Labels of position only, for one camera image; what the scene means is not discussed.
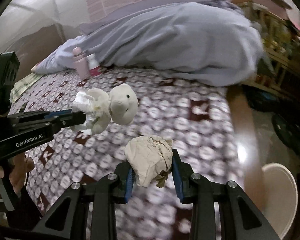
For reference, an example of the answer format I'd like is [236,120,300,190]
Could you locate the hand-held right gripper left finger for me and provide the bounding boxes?
[39,162,135,240]

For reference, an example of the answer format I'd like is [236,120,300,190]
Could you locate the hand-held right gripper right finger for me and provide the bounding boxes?
[171,149,282,240]

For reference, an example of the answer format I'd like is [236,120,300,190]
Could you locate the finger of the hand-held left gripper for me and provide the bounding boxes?
[52,111,87,133]
[10,109,74,124]

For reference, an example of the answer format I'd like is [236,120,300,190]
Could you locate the paper ball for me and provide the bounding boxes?
[124,135,174,188]

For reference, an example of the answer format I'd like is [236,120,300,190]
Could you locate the white plush toy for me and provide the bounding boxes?
[71,83,140,135]

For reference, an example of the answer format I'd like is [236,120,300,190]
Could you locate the white plastic bin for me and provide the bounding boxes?
[261,163,298,239]

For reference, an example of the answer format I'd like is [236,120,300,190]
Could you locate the person's left hand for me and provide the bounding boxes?
[10,152,35,194]

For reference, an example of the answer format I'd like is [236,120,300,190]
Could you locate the green checked cloth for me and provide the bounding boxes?
[11,73,42,100]

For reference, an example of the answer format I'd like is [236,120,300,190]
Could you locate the printed plush blanket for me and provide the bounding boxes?
[9,65,248,240]

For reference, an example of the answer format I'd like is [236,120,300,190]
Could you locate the lavender pillow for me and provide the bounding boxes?
[31,49,77,74]

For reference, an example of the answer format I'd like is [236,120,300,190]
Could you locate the white bottle pink label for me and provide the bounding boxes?
[86,54,101,77]

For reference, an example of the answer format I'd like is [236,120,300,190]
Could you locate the black fan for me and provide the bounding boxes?
[271,112,300,153]

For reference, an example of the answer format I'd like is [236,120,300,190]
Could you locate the grey fleece blanket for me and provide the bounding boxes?
[56,2,263,88]

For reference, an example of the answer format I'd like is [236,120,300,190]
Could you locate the mauve blanket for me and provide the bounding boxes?
[80,0,230,35]

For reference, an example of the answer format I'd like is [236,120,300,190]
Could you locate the wooden crib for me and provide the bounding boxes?
[230,0,300,88]

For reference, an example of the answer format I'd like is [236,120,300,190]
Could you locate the wooden bed frame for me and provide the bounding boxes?
[226,85,263,180]

